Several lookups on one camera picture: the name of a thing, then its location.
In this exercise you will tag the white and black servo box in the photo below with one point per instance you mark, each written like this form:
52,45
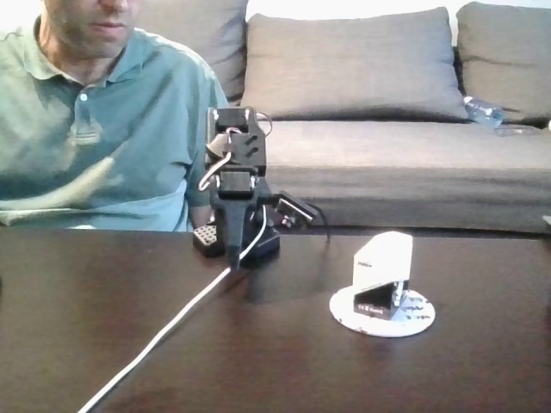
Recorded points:
383,258

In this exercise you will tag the black perforated clamp block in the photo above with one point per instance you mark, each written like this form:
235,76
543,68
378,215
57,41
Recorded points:
206,241

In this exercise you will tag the grey fabric sofa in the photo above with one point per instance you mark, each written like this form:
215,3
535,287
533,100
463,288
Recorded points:
387,172

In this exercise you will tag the grey sofa back cushion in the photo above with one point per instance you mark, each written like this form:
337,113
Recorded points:
344,64
508,51
215,34

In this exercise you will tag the person in green shirt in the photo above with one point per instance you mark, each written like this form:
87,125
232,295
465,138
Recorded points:
86,129

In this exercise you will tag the white round coaster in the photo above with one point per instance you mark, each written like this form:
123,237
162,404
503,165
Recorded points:
387,329

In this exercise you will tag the clear plastic water bottle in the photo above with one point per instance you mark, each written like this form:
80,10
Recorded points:
484,111

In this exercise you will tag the clear plastic wrapper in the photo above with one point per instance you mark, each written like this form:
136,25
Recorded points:
516,131

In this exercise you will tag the black camera box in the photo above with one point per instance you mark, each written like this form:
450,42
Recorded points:
297,208

